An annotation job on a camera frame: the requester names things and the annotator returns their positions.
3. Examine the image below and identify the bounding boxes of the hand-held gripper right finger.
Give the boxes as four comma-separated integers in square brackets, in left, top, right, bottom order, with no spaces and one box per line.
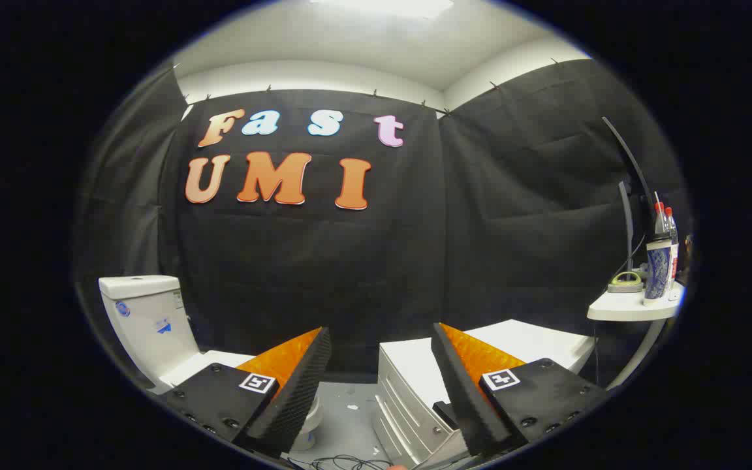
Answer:
[431,322,612,458]

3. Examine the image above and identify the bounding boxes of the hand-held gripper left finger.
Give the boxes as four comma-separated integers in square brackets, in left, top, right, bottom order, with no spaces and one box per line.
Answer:
[157,326,332,459]

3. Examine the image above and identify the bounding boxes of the white toilet lid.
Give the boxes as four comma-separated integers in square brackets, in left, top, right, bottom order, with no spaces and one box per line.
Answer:
[157,351,256,392]

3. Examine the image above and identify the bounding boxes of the white toilet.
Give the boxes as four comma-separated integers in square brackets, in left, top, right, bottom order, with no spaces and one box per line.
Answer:
[99,275,323,452]

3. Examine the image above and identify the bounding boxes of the white drawer cabinet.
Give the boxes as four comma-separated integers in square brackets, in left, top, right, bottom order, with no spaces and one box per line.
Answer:
[373,319,595,467]

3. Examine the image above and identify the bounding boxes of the black backdrop cloth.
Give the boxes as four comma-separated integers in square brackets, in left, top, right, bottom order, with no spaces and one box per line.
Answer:
[76,59,690,392]

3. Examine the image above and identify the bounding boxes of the white round side table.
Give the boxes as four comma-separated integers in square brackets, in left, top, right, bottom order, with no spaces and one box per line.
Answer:
[586,281,685,391]

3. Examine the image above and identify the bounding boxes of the blue patterned cup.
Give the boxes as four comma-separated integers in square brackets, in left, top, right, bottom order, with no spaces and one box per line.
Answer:
[644,238,672,306]

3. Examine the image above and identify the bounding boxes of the black floor cables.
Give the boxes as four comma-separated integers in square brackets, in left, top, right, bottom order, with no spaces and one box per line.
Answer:
[288,454,393,470]

